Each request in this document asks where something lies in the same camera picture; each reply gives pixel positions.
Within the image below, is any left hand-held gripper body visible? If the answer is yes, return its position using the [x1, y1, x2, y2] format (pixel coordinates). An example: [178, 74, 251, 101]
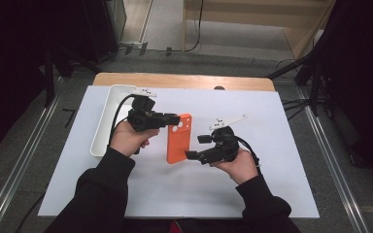
[126, 87, 168, 133]

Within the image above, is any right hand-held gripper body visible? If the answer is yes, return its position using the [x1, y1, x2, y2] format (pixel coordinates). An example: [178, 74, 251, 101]
[193, 114, 249, 167]

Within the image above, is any orange phone case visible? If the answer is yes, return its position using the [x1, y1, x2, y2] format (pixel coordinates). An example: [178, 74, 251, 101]
[166, 113, 193, 165]

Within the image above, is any white plastic bin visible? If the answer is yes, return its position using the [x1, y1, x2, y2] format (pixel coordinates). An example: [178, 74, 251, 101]
[89, 83, 140, 158]

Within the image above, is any person's right hand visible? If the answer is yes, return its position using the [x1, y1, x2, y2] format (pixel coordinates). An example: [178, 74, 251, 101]
[211, 147, 260, 186]

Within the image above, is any person's left hand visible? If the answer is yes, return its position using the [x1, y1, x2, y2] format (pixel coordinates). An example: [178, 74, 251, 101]
[109, 119, 160, 158]

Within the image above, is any wooden table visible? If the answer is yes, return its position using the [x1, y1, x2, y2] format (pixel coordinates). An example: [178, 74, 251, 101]
[92, 72, 276, 92]

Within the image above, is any white board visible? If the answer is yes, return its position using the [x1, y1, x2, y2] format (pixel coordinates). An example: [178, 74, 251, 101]
[38, 84, 321, 219]

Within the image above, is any person's dark clothing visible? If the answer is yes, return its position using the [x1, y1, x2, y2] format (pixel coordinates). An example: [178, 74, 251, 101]
[125, 216, 251, 233]

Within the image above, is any black tripod stand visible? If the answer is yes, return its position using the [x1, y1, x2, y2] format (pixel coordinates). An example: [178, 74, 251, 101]
[43, 45, 103, 108]
[266, 48, 331, 117]

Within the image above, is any black curtain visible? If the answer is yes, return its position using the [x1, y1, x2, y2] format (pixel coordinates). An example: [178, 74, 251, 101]
[314, 0, 373, 183]
[0, 0, 120, 159]

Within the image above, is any light wooden shelf unit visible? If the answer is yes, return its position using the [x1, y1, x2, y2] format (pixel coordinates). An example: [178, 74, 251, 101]
[183, 0, 336, 59]

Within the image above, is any left hand-held gripper black cable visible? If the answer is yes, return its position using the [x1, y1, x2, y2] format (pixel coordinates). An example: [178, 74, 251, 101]
[108, 94, 135, 147]

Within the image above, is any hand-held gripper black cable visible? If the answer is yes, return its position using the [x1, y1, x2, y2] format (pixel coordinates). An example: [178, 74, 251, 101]
[234, 135, 262, 169]
[108, 94, 135, 147]

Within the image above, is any right hand-held gripper black cable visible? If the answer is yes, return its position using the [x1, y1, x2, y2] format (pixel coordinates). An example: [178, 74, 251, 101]
[234, 135, 262, 169]

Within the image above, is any black hanging cable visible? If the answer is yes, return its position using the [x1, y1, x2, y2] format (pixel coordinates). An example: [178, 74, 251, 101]
[184, 0, 205, 52]

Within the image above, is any metal floor rail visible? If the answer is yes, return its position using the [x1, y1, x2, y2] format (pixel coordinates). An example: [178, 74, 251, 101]
[295, 86, 370, 233]
[0, 93, 62, 233]

